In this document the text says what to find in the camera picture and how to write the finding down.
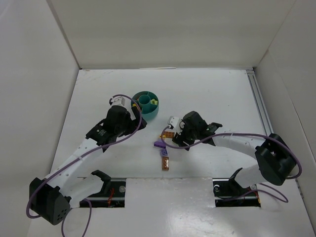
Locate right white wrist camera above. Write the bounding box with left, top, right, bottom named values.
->
left=167, top=117, right=185, bottom=135

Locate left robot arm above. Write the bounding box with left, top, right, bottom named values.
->
left=26, top=104, right=147, bottom=225

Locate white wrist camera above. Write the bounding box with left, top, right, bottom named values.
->
left=109, top=96, right=125, bottom=107
left=167, top=117, right=185, bottom=135

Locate brown lego plate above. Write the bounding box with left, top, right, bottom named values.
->
left=163, top=131, right=175, bottom=138

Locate light green lego slope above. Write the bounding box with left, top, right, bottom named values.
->
left=151, top=99, right=158, bottom=105

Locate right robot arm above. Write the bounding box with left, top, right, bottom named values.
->
left=168, top=111, right=298, bottom=192

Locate brown printed lego tile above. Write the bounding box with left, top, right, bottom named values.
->
left=162, top=157, right=169, bottom=171

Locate aluminium rail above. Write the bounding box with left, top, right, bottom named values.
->
left=246, top=70, right=274, bottom=135

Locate teal divided round container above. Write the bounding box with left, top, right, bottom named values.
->
left=132, top=91, right=159, bottom=122

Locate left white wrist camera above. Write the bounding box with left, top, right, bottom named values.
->
left=109, top=96, right=125, bottom=107

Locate purple arch lego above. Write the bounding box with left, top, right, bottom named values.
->
left=154, top=139, right=166, bottom=149

